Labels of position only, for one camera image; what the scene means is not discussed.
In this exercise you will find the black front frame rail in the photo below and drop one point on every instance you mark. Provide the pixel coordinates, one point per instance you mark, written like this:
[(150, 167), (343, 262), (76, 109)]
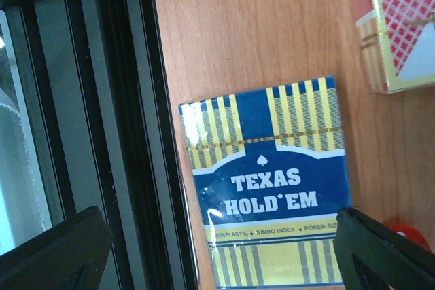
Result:
[(86, 121)]

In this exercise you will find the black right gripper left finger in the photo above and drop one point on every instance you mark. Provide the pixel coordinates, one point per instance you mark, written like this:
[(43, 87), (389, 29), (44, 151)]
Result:
[(71, 255)]

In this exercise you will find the blue texas holdem card deck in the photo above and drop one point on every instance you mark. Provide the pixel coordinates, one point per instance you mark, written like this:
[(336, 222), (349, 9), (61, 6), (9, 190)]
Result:
[(270, 172)]

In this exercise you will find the red playing card deck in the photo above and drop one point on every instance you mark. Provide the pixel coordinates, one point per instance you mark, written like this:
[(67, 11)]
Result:
[(396, 42)]

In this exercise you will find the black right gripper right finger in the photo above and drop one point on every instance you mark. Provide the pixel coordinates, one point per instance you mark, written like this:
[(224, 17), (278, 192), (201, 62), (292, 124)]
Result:
[(372, 256)]

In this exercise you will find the red die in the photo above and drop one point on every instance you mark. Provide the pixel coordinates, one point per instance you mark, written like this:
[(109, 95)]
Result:
[(412, 234)]

